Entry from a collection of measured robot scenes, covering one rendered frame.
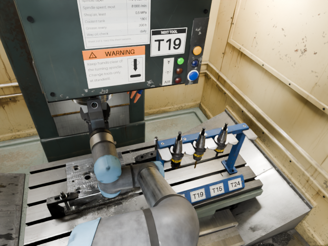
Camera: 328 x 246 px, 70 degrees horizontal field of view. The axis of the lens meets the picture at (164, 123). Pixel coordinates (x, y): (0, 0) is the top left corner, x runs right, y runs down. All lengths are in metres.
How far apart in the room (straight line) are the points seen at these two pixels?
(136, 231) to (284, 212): 1.20
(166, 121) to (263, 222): 1.16
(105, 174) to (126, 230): 0.31
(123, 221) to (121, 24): 0.43
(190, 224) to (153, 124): 1.72
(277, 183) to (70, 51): 1.34
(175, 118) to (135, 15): 1.67
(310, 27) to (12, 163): 2.01
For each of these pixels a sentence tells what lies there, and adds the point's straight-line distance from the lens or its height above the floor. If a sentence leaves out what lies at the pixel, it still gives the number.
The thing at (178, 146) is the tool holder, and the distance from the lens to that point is 0.99.
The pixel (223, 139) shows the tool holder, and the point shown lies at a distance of 1.09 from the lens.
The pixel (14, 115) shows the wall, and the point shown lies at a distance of 2.03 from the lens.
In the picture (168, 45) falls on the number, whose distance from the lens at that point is 0.66.
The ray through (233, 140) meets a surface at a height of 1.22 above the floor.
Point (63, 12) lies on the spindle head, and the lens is 0.59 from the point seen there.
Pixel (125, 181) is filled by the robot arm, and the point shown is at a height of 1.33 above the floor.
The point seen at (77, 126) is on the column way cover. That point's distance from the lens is 1.58.
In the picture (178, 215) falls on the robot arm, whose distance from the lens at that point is 0.44.
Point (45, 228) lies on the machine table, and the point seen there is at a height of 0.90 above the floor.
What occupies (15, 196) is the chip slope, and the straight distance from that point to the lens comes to 1.75.
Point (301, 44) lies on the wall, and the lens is 1.37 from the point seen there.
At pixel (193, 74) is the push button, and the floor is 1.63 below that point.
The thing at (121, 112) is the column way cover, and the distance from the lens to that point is 1.55.
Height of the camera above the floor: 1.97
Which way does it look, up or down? 41 degrees down
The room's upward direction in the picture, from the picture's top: 5 degrees clockwise
